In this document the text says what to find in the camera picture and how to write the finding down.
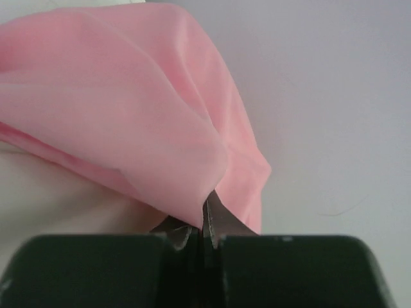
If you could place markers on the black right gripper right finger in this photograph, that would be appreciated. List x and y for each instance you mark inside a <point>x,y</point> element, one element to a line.
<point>220,222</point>

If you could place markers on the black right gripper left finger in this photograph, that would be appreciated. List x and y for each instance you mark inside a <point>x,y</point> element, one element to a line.
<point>178,233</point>

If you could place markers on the white pillow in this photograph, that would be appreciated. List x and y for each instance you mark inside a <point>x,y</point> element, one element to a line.
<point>39,197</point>

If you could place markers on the pink satin pillowcase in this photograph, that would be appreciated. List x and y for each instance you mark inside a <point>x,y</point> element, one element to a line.
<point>134,97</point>

